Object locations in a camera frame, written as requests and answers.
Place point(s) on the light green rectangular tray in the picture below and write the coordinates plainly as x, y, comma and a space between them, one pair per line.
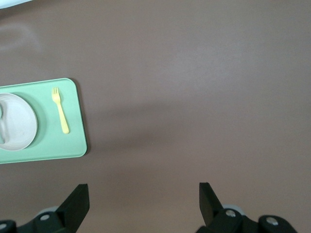
73, 145

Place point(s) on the yellow plastic fork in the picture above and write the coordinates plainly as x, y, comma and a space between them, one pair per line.
62, 117

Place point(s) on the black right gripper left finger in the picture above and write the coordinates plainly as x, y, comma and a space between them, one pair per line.
76, 204

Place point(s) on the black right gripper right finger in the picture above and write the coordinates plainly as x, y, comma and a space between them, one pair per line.
207, 204

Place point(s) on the beige round plate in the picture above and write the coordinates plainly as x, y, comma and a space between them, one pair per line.
19, 121

